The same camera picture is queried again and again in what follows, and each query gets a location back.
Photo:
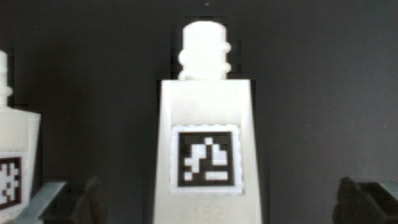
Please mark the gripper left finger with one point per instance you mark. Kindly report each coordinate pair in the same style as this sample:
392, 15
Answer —
67, 203

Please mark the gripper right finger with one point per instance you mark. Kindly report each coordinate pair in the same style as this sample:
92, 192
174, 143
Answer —
366, 202

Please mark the white stool leg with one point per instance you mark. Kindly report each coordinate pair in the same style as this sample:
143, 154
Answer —
17, 144
206, 187

